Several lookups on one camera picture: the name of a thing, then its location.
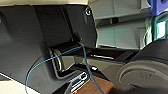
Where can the dark robot mobile base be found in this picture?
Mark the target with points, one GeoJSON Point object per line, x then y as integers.
{"type": "Point", "coordinates": [30, 36]}

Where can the large white bowl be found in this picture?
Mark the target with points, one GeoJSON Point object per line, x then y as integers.
{"type": "Point", "coordinates": [146, 78]}

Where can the grey robot torso link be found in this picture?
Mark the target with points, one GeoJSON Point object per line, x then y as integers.
{"type": "Point", "coordinates": [66, 61]}

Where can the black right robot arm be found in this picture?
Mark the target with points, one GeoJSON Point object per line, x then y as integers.
{"type": "Point", "coordinates": [146, 53]}

